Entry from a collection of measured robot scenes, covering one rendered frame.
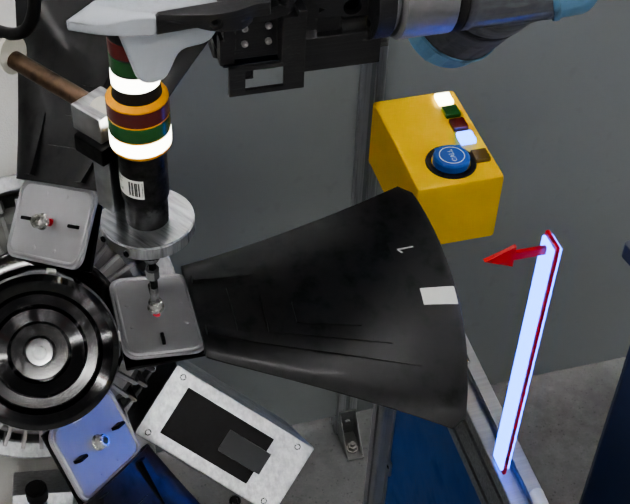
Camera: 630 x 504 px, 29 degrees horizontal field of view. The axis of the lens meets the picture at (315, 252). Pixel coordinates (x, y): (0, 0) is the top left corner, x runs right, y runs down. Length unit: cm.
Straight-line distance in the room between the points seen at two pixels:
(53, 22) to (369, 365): 38
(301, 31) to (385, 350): 31
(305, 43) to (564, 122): 124
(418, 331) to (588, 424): 149
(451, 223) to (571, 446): 118
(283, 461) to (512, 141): 100
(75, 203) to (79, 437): 19
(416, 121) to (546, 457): 118
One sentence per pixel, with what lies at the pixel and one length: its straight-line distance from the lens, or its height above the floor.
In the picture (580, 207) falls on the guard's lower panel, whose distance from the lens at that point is 217.
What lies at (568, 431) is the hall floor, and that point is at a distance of 247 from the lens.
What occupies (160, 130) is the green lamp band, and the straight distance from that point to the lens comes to 84.
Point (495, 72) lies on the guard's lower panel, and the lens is 189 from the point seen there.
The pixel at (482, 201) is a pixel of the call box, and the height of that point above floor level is 104.
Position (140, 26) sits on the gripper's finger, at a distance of 76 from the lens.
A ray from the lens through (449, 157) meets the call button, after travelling 131.
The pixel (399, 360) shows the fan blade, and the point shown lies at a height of 115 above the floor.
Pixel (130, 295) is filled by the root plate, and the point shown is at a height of 119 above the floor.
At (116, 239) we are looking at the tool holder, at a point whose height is 129.
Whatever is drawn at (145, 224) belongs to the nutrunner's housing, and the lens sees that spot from 89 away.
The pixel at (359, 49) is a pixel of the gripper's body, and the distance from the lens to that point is 84.
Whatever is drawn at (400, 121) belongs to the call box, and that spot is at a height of 107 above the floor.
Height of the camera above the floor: 191
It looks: 44 degrees down
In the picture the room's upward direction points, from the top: 3 degrees clockwise
